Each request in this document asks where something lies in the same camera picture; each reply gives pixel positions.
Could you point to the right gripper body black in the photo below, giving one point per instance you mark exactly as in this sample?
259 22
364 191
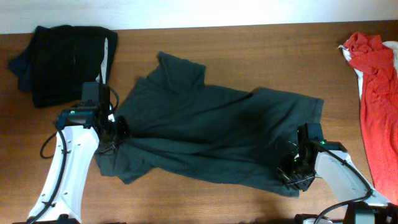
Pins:
297 175

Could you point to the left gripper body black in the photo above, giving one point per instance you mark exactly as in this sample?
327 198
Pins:
120 131

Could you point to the dark green t-shirt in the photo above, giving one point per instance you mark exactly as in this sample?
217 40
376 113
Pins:
179 124

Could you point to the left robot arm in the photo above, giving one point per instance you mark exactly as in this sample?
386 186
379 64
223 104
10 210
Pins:
61 197

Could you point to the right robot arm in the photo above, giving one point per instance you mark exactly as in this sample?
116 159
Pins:
359 202

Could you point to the folded black clothes stack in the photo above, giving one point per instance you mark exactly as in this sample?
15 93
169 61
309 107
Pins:
59 60

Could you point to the red shirt pile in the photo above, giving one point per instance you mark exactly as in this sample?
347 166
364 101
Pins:
378 108

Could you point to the white garment under red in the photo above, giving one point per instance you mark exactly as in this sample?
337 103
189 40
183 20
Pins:
389 44

